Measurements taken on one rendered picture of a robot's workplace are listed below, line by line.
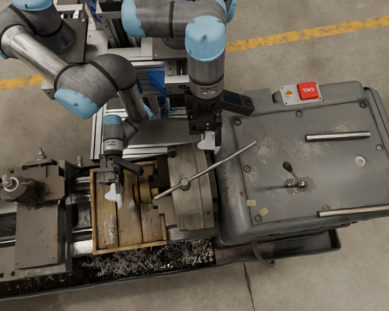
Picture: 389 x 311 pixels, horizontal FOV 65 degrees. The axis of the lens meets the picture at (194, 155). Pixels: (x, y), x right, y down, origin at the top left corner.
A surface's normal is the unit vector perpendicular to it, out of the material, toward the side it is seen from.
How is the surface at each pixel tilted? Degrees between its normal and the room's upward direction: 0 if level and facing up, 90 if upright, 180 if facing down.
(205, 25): 15
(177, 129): 0
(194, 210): 43
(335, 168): 0
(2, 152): 0
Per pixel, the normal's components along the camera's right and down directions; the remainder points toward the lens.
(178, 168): -0.04, -0.47
